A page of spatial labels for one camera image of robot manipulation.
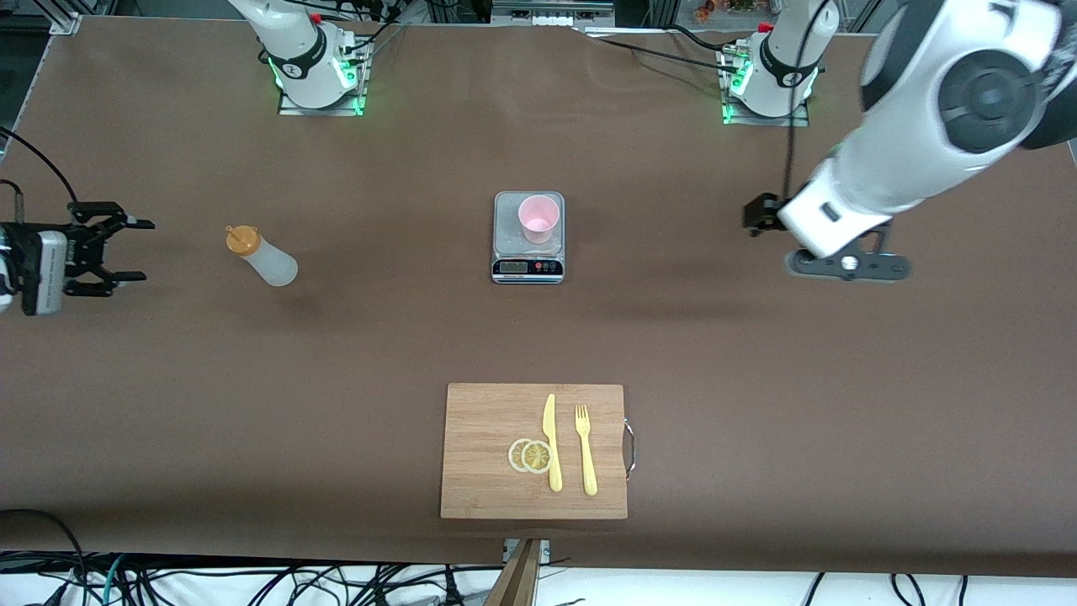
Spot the black floor cable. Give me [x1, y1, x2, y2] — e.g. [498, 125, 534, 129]
[0, 508, 90, 606]

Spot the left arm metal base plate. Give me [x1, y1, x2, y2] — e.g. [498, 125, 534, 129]
[721, 46, 810, 127]

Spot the wooden post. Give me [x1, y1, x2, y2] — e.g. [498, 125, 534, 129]
[484, 539, 544, 606]

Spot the white power strip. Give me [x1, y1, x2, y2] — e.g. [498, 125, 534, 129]
[517, 7, 615, 28]

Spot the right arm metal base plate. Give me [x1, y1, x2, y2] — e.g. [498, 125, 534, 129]
[278, 34, 371, 117]

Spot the translucent sauce bottle orange cap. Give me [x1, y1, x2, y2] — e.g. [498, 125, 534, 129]
[225, 224, 300, 288]

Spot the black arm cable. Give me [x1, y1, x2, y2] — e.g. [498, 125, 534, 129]
[783, 0, 831, 213]
[0, 126, 81, 208]

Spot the black table cable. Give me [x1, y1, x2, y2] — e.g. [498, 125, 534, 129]
[581, 32, 741, 75]
[666, 24, 740, 53]

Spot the silver digital kitchen scale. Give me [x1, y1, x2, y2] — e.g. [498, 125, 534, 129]
[491, 191, 565, 285]

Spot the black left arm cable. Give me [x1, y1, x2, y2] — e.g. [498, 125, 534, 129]
[783, 0, 831, 213]

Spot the teal floor cable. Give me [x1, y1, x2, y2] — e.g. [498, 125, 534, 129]
[101, 555, 129, 606]

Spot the pink plastic cup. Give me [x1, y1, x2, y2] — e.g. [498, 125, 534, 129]
[517, 194, 562, 246]

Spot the yellow plastic knife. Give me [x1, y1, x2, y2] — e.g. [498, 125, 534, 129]
[542, 393, 564, 493]

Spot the yellow plastic fork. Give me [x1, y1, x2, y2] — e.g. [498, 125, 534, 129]
[575, 404, 599, 497]

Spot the wooden cutting board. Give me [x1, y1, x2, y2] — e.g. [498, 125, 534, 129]
[440, 383, 629, 520]

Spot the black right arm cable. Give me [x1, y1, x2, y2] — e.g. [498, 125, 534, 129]
[0, 126, 81, 208]

